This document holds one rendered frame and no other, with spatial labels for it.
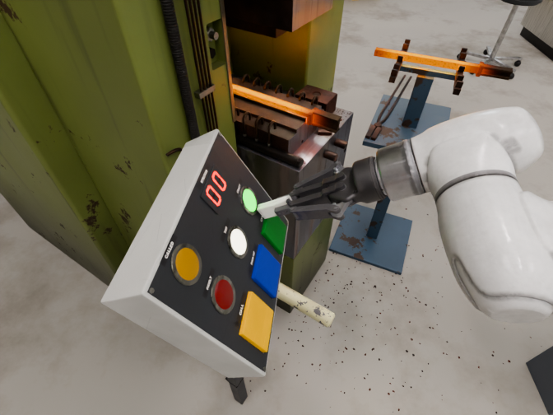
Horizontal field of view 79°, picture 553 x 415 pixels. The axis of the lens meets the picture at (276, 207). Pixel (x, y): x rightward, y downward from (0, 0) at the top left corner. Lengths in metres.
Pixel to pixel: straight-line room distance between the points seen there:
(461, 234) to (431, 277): 1.54
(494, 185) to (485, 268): 0.11
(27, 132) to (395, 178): 0.96
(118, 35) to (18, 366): 1.59
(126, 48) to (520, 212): 0.64
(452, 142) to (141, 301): 0.45
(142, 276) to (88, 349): 1.42
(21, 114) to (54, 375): 1.16
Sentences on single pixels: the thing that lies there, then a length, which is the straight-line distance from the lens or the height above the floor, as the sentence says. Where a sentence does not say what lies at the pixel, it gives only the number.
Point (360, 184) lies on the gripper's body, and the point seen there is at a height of 1.19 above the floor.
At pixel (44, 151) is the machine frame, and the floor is 0.96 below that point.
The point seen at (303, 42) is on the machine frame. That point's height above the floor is 1.10.
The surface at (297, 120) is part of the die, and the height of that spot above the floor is 0.99.
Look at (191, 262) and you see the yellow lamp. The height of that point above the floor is 1.16.
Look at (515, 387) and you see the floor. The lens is 1.89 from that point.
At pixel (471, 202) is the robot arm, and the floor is 1.26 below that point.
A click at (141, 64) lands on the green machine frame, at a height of 1.28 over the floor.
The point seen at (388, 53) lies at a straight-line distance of 1.42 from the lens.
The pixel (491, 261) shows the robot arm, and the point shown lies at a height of 1.24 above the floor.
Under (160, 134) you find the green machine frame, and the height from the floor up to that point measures 1.13.
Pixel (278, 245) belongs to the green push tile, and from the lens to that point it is 0.69.
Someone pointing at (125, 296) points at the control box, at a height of 1.19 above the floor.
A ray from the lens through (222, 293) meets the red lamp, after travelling 0.52.
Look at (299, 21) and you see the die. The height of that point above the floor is 1.28.
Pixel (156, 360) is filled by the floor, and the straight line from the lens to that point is 1.72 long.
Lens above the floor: 1.55
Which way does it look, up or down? 47 degrees down
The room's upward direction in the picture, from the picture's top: straight up
